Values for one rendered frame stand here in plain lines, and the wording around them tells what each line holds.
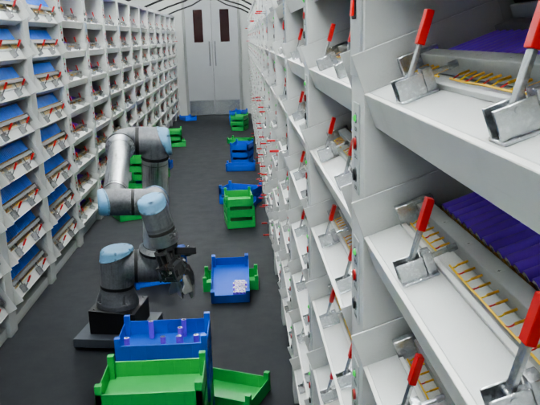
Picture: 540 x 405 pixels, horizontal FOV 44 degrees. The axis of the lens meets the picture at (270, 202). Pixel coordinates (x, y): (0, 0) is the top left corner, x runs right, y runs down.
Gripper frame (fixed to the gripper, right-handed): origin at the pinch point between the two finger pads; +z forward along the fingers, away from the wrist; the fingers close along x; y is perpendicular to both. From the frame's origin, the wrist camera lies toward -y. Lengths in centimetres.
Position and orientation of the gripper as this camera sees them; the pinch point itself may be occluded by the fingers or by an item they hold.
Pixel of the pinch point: (187, 293)
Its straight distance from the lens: 231.1
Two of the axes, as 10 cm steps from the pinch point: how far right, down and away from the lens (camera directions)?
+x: 8.9, -0.8, -4.5
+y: -3.8, 4.1, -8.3
